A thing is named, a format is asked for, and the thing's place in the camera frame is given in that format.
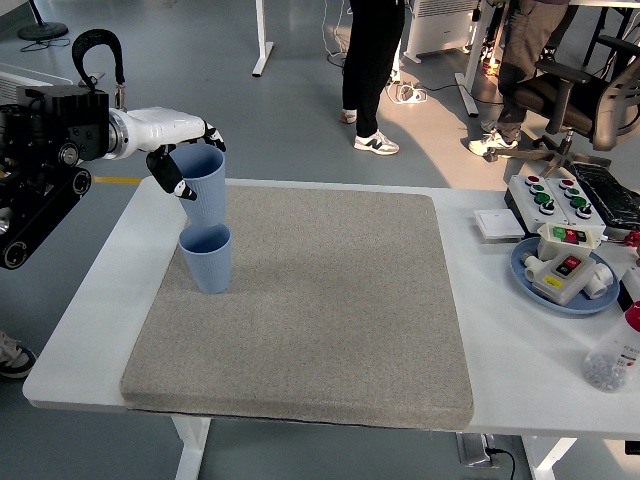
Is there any grey red-button switch box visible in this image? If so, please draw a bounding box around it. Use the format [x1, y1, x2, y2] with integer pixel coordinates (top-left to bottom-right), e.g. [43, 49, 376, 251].
[530, 251, 597, 307]

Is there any blue ribbed plastic cup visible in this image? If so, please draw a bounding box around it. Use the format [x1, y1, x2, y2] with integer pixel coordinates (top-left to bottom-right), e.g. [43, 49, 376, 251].
[178, 223, 234, 295]
[167, 143, 228, 230]

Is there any white wall switch plate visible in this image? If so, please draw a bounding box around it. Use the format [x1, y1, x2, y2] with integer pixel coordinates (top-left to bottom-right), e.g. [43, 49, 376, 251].
[472, 208, 525, 245]

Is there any black wrapped keyboard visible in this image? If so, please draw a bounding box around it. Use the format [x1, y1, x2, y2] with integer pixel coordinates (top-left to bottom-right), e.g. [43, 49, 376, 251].
[569, 161, 640, 232]

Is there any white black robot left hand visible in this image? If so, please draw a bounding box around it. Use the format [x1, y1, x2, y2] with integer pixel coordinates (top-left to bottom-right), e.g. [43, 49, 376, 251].
[122, 106, 228, 202]

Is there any grey-brown table mat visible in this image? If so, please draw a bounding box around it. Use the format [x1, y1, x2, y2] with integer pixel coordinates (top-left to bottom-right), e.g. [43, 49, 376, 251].
[120, 184, 475, 430]

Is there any white pipe fitting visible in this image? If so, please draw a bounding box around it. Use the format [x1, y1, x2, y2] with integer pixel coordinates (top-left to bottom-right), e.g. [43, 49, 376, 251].
[584, 261, 616, 300]
[519, 252, 546, 282]

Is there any white green-red button switch box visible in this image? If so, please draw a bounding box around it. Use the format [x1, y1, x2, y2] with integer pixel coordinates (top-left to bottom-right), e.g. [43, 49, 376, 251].
[535, 222, 607, 262]

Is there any white desk leg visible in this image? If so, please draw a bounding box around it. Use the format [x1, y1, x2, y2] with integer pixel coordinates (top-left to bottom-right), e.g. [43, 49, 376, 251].
[251, 0, 275, 78]
[454, 0, 494, 119]

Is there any blue round plate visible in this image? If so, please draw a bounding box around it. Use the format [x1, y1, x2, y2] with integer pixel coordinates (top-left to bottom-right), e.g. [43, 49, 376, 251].
[509, 236, 621, 317]

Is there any white coiled floor cable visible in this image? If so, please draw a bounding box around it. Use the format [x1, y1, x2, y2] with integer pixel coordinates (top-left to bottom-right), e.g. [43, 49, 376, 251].
[387, 81, 428, 106]

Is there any white panel heater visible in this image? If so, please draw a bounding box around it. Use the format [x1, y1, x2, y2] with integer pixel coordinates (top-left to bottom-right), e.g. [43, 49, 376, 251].
[0, 62, 75, 107]
[402, 0, 479, 64]

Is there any white push-button control box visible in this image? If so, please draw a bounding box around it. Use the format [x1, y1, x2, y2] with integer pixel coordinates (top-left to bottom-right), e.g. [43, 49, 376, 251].
[544, 177, 609, 234]
[503, 174, 571, 236]

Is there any person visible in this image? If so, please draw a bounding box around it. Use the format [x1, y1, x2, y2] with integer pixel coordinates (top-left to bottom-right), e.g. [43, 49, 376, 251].
[339, 0, 407, 156]
[468, 0, 571, 157]

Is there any black power cable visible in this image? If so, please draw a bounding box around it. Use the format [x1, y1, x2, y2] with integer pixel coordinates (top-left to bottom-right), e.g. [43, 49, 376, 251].
[489, 447, 516, 480]

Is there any black round stand base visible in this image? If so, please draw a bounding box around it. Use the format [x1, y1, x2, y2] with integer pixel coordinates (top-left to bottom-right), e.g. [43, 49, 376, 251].
[17, 0, 70, 42]

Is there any white table leg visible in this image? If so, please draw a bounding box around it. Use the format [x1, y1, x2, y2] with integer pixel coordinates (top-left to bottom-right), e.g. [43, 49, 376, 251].
[171, 414, 212, 480]
[522, 435, 579, 480]

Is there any clear bottle with red cap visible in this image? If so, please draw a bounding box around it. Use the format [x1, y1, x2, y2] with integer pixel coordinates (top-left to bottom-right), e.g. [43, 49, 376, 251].
[581, 300, 640, 393]

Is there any person's shoe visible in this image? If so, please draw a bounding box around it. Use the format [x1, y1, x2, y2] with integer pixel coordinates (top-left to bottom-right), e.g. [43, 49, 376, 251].
[0, 331, 38, 380]

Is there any black office chair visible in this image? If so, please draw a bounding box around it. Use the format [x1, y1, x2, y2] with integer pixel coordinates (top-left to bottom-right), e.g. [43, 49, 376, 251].
[509, 34, 640, 176]

